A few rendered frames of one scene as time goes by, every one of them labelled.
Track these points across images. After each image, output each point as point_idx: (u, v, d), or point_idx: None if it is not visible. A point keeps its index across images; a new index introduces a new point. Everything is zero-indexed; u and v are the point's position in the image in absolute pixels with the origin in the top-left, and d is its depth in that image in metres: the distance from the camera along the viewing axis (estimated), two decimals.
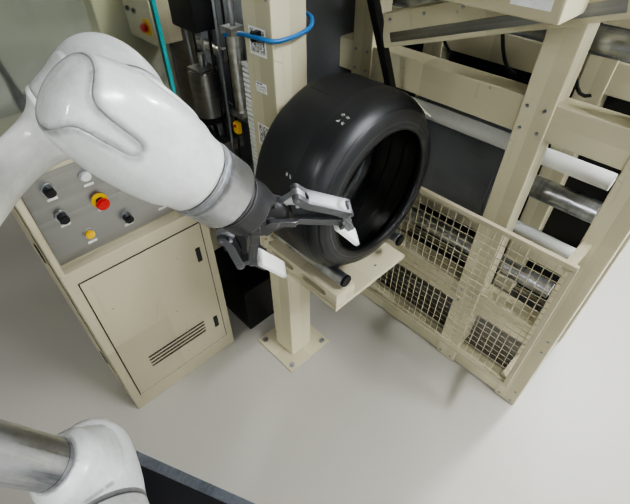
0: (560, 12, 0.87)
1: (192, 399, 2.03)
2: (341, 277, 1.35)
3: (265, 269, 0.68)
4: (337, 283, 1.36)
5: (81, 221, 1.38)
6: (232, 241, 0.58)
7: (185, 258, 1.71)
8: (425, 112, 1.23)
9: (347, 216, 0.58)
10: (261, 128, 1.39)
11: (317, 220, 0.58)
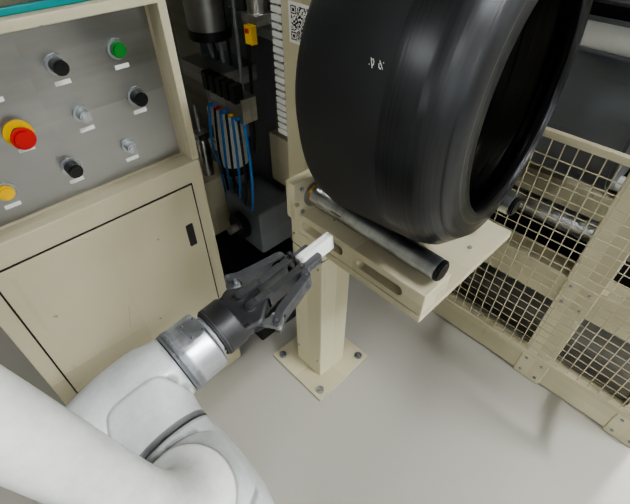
0: None
1: None
2: (435, 262, 0.78)
3: None
4: (427, 273, 0.79)
5: None
6: None
7: (170, 240, 1.14)
8: None
9: (306, 285, 0.65)
10: (295, 11, 0.82)
11: (288, 291, 0.65)
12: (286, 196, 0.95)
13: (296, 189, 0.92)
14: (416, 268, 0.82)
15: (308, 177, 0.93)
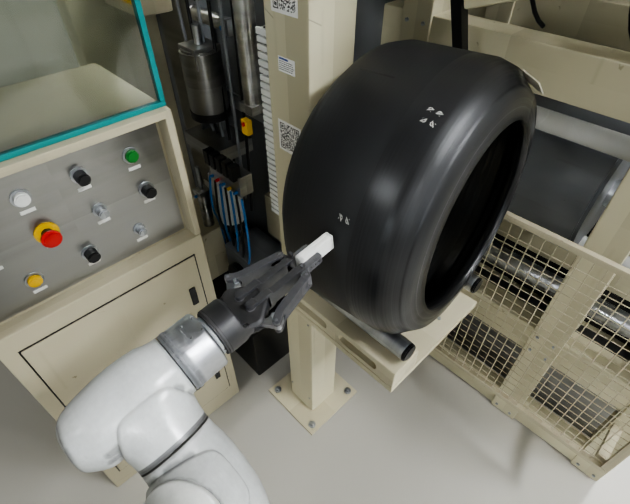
0: None
1: None
2: (403, 346, 0.91)
3: None
4: (396, 354, 0.92)
5: (19, 263, 0.94)
6: None
7: (175, 302, 1.27)
8: (534, 87, 0.79)
9: (306, 285, 0.65)
10: (284, 127, 0.95)
11: (288, 291, 0.65)
12: None
13: None
14: (387, 347, 0.96)
15: None
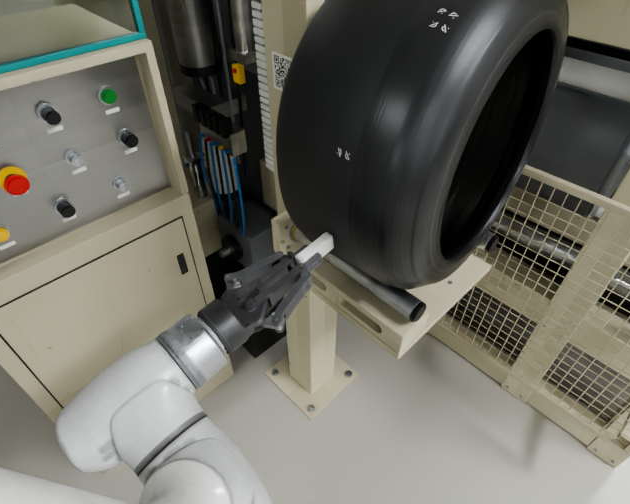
0: None
1: None
2: (419, 299, 0.82)
3: None
4: (410, 304, 0.81)
5: None
6: None
7: (162, 270, 1.17)
8: None
9: (306, 285, 0.65)
10: (278, 61, 0.85)
11: (288, 291, 0.65)
12: (272, 233, 0.98)
13: (281, 228, 0.95)
14: (392, 305, 0.84)
15: None
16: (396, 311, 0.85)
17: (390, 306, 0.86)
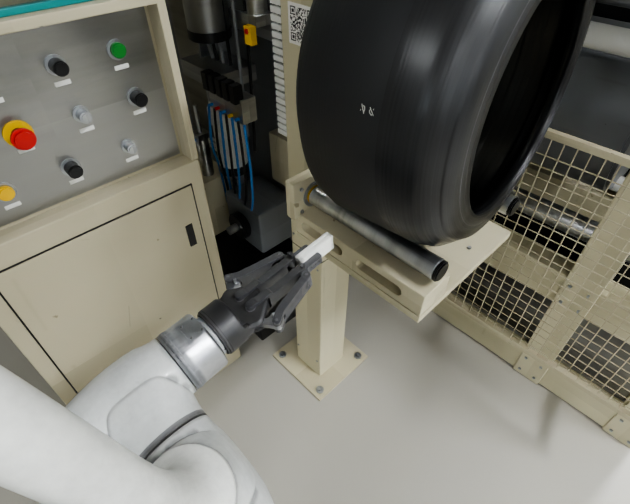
0: None
1: None
2: None
3: None
4: (440, 257, 0.80)
5: None
6: None
7: (170, 240, 1.14)
8: None
9: (306, 285, 0.65)
10: (294, 12, 0.82)
11: (288, 291, 0.65)
12: (286, 196, 0.95)
13: (295, 190, 0.92)
14: (420, 251, 0.80)
15: (308, 177, 0.93)
16: (419, 260, 0.79)
17: (411, 257, 0.80)
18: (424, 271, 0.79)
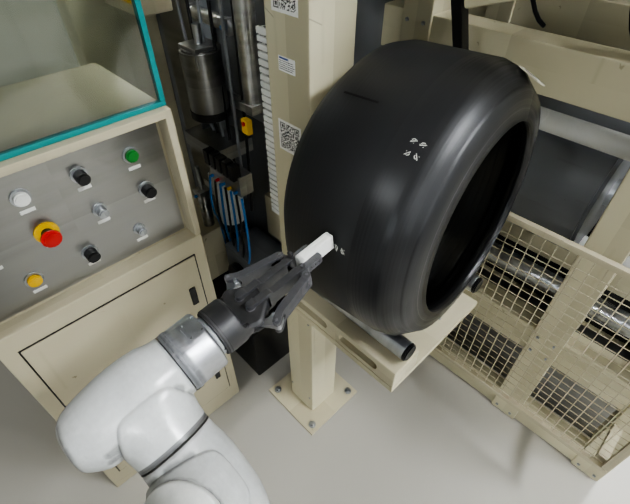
0: None
1: None
2: None
3: None
4: (409, 339, 0.93)
5: (19, 263, 0.94)
6: None
7: (175, 302, 1.27)
8: None
9: (306, 285, 0.65)
10: (284, 127, 0.95)
11: (288, 291, 0.65)
12: None
13: None
14: (391, 335, 0.93)
15: None
16: (390, 343, 0.93)
17: (384, 339, 0.94)
18: (395, 352, 0.92)
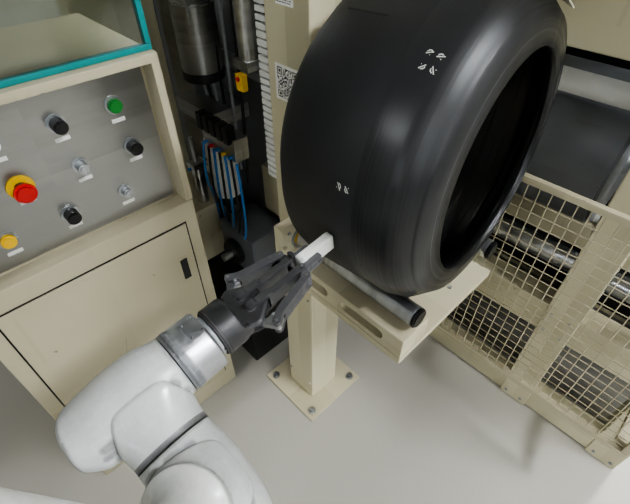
0: None
1: None
2: None
3: None
4: (418, 304, 0.85)
5: None
6: None
7: (165, 274, 1.19)
8: (563, 0, 0.66)
9: (306, 285, 0.65)
10: (281, 72, 0.87)
11: (288, 291, 0.65)
12: (275, 239, 1.00)
13: (284, 235, 0.97)
14: (399, 299, 0.85)
15: None
16: (398, 308, 0.84)
17: (391, 304, 0.85)
18: (403, 318, 0.84)
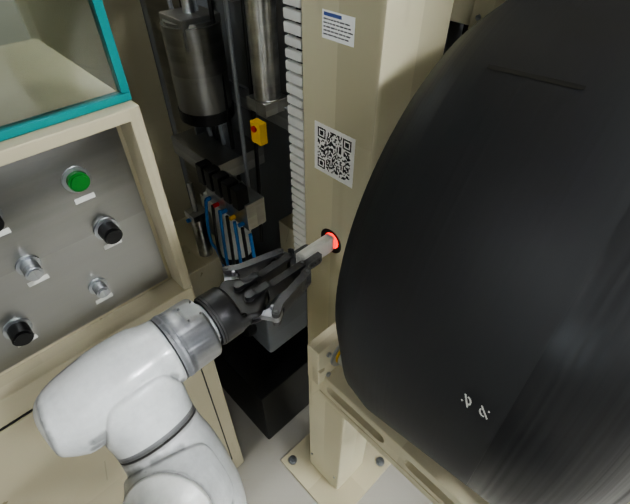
0: None
1: None
2: None
3: None
4: None
5: None
6: None
7: None
8: None
9: (305, 283, 0.65)
10: (324, 135, 0.58)
11: (287, 287, 0.64)
12: (307, 359, 0.71)
13: (321, 357, 0.68)
14: None
15: (337, 338, 0.69)
16: None
17: None
18: None
